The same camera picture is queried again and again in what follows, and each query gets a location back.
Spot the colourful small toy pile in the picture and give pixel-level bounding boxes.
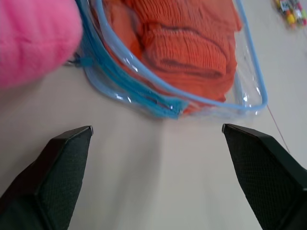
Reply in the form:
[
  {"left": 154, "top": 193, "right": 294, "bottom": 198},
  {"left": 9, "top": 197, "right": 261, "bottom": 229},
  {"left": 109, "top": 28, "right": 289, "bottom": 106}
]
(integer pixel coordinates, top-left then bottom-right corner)
[{"left": 274, "top": 0, "right": 307, "bottom": 30}]

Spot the pink fluffy cloth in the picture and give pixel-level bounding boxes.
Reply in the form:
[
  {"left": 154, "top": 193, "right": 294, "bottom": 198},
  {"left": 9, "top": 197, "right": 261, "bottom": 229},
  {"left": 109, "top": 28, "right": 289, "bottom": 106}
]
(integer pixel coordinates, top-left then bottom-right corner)
[{"left": 0, "top": 0, "right": 83, "bottom": 90}]

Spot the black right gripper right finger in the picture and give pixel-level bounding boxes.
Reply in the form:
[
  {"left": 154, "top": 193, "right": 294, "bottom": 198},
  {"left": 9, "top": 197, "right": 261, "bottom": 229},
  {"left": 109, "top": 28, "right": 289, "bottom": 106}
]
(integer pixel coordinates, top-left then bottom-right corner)
[{"left": 222, "top": 123, "right": 307, "bottom": 230}]

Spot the thin orange thread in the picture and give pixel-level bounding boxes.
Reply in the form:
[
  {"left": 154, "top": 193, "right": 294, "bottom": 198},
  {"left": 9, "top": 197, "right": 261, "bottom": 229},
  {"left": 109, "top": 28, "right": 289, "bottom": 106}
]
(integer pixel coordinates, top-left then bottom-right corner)
[{"left": 267, "top": 105, "right": 291, "bottom": 154}]

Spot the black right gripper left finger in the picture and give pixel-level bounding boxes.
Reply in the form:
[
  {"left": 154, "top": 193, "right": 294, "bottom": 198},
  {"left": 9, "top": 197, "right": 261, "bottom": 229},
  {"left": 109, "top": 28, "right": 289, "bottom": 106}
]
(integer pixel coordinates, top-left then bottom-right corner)
[{"left": 0, "top": 125, "right": 94, "bottom": 230}]

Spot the clear blue-trimmed plastic pouch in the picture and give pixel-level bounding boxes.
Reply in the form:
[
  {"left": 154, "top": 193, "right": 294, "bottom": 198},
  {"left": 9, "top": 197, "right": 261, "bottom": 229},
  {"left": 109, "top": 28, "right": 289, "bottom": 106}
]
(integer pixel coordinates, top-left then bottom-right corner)
[{"left": 62, "top": 0, "right": 269, "bottom": 120}]

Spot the orange ribbed cloth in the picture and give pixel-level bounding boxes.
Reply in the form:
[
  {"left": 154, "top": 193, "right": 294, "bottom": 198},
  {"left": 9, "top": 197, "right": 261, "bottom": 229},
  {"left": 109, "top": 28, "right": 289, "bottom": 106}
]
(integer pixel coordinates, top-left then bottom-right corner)
[{"left": 100, "top": 0, "right": 243, "bottom": 115}]

